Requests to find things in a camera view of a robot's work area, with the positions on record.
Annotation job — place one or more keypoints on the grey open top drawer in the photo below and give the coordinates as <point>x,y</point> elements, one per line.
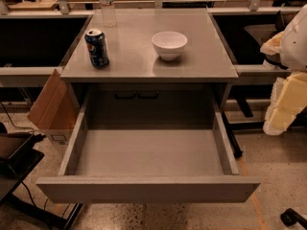
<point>149,146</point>

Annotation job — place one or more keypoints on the brown cardboard box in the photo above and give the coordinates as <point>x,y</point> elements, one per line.
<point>54,112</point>

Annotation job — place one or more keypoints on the blue pepsi can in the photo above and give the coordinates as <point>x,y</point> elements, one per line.
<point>96,46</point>

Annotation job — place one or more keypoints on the clear plastic water bottle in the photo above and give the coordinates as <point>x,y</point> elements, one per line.
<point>108,13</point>

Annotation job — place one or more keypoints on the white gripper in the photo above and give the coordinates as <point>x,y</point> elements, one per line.
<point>296,43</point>

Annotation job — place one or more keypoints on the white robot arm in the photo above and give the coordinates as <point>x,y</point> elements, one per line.
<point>293,53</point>

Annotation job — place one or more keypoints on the white ceramic bowl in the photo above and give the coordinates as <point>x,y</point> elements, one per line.
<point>169,45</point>

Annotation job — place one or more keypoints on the black caster wheel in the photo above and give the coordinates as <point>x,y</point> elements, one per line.
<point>290,217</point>

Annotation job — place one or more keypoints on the grey metal cabinet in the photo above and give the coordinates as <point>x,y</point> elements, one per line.
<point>149,53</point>

